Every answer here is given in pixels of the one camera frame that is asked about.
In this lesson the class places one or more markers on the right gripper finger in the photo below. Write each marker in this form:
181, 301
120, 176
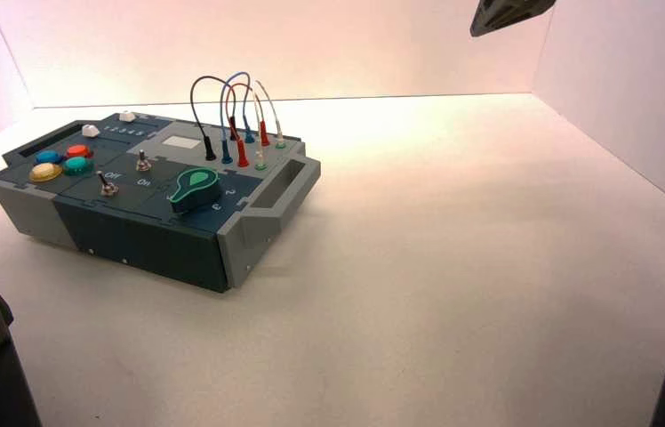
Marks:
524, 10
488, 12

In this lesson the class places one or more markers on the grey and teal control box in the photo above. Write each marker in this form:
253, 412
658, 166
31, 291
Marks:
150, 236

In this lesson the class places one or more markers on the white rectangular label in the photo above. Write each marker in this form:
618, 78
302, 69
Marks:
181, 142

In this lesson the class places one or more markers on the green and teal rotary knob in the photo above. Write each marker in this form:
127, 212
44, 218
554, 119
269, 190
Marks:
194, 190

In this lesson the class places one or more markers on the white slider cap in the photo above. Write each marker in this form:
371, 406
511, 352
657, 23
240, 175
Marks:
90, 130
127, 116

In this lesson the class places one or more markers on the red round push button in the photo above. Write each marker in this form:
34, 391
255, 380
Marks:
78, 151

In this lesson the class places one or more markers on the teal round push button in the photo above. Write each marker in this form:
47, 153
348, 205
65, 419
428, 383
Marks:
78, 166

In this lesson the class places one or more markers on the blue round push button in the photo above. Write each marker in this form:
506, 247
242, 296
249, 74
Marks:
48, 157

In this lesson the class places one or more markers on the yellow round push button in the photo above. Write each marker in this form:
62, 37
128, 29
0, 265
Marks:
45, 172

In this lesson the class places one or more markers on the metal toggle switch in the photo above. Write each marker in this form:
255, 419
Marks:
142, 161
108, 188

